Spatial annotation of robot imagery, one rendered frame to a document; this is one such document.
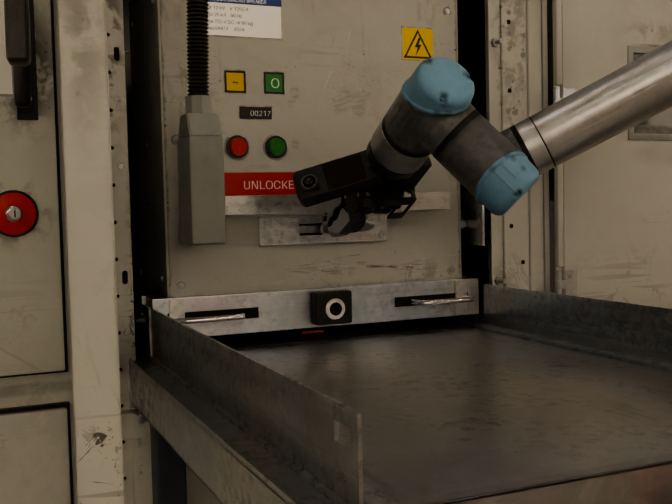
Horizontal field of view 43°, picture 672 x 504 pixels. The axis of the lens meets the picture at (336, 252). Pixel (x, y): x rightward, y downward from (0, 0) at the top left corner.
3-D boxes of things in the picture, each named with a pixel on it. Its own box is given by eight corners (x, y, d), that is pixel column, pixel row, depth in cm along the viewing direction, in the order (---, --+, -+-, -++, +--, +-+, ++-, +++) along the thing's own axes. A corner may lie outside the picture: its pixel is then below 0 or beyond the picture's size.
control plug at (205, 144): (227, 243, 115) (223, 111, 115) (192, 245, 114) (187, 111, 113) (212, 242, 123) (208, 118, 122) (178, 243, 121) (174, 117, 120)
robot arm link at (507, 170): (543, 175, 109) (481, 115, 110) (545, 171, 98) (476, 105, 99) (498, 220, 110) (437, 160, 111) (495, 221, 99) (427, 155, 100)
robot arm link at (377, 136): (389, 157, 105) (373, 103, 109) (375, 178, 109) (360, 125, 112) (443, 158, 108) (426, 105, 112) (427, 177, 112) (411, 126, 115)
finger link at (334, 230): (364, 249, 129) (388, 218, 122) (328, 251, 127) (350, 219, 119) (359, 231, 131) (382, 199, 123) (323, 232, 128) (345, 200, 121)
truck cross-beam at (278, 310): (479, 314, 143) (478, 278, 143) (153, 341, 122) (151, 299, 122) (463, 311, 148) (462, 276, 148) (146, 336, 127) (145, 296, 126)
